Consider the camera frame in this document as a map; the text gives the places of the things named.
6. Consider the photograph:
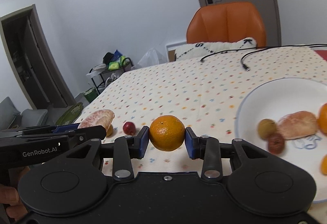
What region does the white plush cushion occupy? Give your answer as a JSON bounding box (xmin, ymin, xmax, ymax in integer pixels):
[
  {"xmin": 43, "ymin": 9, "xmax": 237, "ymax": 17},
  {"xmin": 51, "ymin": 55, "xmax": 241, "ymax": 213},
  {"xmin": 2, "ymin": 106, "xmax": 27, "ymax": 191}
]
[{"xmin": 174, "ymin": 37, "xmax": 257, "ymax": 61}]

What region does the black usb cable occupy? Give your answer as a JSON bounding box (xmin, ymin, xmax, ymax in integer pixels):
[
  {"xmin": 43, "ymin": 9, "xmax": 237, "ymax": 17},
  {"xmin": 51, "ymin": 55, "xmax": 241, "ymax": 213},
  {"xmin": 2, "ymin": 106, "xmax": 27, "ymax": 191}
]
[{"xmin": 199, "ymin": 44, "xmax": 327, "ymax": 71}]

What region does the large orange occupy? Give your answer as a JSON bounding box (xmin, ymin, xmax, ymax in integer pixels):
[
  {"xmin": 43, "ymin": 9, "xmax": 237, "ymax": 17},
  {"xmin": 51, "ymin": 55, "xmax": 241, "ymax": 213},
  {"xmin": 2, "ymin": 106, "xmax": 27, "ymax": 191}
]
[{"xmin": 149, "ymin": 115, "xmax": 185, "ymax": 151}]

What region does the small yellow fruit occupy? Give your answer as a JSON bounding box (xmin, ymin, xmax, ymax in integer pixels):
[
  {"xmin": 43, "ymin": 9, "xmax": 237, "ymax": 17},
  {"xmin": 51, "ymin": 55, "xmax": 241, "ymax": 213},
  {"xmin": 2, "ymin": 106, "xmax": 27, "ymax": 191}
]
[{"xmin": 106, "ymin": 125, "xmax": 114, "ymax": 137}]

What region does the clear plastic bag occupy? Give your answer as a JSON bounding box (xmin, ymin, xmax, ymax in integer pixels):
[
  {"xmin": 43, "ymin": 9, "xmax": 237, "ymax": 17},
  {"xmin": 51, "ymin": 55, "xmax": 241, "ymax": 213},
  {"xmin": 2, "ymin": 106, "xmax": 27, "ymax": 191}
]
[{"xmin": 138, "ymin": 48, "xmax": 167, "ymax": 68}]

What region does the black metal shelf rack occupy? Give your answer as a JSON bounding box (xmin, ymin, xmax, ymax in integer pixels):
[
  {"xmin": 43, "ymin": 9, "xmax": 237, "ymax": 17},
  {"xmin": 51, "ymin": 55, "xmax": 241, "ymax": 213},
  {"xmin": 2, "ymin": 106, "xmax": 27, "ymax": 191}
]
[{"xmin": 86, "ymin": 56, "xmax": 135, "ymax": 94}]

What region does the small red fruit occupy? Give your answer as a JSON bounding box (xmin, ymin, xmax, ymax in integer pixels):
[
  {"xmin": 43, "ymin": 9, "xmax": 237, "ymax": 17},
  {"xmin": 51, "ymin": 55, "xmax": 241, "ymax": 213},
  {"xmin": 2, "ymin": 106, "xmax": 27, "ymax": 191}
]
[{"xmin": 122, "ymin": 122, "xmax": 136, "ymax": 136}]

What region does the small orange kumquat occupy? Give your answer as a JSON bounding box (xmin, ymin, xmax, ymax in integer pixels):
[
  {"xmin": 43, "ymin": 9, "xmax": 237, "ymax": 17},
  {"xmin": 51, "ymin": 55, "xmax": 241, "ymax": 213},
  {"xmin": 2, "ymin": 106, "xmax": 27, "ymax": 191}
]
[{"xmin": 320, "ymin": 155, "xmax": 327, "ymax": 175}]

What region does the left hand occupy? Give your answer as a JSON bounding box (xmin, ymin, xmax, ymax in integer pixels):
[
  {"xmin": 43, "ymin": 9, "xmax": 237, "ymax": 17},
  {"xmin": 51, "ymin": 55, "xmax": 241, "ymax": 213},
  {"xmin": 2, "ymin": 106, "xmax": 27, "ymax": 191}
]
[{"xmin": 0, "ymin": 166, "xmax": 31, "ymax": 222}]

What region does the green bag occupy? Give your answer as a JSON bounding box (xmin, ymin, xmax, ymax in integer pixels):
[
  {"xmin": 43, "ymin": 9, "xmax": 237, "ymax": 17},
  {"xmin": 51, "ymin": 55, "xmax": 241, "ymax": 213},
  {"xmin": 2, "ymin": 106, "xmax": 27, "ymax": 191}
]
[{"xmin": 83, "ymin": 87, "xmax": 99, "ymax": 103}]

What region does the peeled pomelo piece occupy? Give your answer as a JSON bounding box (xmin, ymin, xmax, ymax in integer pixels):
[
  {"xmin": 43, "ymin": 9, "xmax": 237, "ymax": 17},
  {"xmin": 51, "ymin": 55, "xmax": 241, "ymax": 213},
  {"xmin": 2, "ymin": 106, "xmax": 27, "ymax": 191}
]
[
  {"xmin": 277, "ymin": 111, "xmax": 318, "ymax": 140},
  {"xmin": 78, "ymin": 109, "xmax": 115, "ymax": 131}
]

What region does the white ceramic plate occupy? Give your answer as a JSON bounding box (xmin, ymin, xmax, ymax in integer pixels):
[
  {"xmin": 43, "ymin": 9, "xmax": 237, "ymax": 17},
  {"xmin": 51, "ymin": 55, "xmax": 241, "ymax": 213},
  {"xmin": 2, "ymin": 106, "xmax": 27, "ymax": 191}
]
[{"xmin": 234, "ymin": 78, "xmax": 326, "ymax": 203}]

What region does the dark red apple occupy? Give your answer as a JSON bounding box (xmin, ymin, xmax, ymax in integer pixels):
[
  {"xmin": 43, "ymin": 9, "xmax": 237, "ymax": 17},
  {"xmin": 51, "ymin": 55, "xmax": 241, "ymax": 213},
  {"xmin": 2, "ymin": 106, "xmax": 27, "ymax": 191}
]
[{"xmin": 268, "ymin": 133, "xmax": 285, "ymax": 155}]

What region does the grey sofa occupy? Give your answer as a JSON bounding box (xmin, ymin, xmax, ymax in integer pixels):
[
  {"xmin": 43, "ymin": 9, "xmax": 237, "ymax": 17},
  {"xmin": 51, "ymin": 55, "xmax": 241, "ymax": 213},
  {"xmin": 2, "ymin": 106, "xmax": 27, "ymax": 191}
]
[{"xmin": 1, "ymin": 97, "xmax": 48, "ymax": 130}]

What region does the orange leather chair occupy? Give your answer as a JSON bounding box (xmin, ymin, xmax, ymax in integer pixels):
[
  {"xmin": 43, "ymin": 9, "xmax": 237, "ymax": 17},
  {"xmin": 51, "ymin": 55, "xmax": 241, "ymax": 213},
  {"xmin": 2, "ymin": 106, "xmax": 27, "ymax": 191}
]
[{"xmin": 186, "ymin": 2, "xmax": 267, "ymax": 47}]

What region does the red paper mat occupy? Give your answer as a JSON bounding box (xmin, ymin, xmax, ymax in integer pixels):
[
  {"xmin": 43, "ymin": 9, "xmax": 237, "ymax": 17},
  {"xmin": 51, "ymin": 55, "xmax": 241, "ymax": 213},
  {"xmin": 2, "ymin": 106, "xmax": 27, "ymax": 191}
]
[{"xmin": 314, "ymin": 50, "xmax": 327, "ymax": 61}]

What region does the brown kiwi fruit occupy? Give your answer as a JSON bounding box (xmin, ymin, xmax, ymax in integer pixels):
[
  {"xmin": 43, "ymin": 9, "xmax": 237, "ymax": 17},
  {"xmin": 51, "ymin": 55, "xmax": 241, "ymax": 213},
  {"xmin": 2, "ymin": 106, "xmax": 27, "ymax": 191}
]
[{"xmin": 257, "ymin": 119, "xmax": 277, "ymax": 140}]

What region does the cardboard picture frame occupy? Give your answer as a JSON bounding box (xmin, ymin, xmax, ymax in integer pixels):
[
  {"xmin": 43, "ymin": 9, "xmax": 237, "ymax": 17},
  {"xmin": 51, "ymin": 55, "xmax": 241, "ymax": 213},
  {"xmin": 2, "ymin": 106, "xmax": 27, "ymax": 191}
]
[{"xmin": 166, "ymin": 41, "xmax": 186, "ymax": 62}]

